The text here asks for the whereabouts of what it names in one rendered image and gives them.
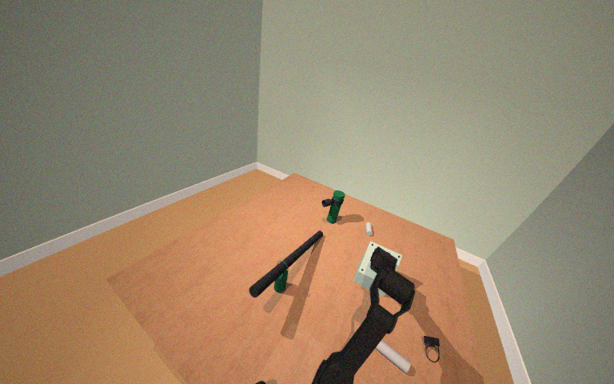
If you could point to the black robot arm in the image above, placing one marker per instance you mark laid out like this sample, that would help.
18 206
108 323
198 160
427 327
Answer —
341 366

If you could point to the green cylinder with cap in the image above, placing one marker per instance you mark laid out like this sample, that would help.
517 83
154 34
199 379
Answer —
334 209

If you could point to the grey cylinder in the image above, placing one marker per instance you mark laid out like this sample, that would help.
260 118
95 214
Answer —
393 356

